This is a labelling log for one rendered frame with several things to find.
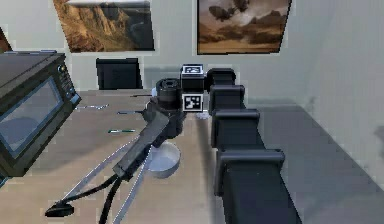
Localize framed brown canyon picture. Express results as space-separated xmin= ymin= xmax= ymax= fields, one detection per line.
xmin=52 ymin=0 xmax=156 ymax=54

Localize black microwave oven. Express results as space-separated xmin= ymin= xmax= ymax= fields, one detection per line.
xmin=0 ymin=50 xmax=82 ymax=188

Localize framed brown desert picture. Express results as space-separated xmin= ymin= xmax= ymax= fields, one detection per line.
xmin=196 ymin=0 xmax=293 ymax=56

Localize white bowl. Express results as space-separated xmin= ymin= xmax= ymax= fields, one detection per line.
xmin=145 ymin=141 xmax=182 ymax=180

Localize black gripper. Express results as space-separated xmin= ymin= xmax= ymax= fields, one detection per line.
xmin=112 ymin=77 xmax=188 ymax=182

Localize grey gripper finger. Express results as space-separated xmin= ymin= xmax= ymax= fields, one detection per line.
xmin=44 ymin=134 xmax=141 ymax=218
xmin=98 ymin=149 xmax=153 ymax=224

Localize black chair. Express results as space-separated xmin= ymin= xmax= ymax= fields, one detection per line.
xmin=95 ymin=57 xmax=144 ymax=91

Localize green silver cutlery piece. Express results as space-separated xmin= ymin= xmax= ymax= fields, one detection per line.
xmin=107 ymin=128 xmax=137 ymax=135

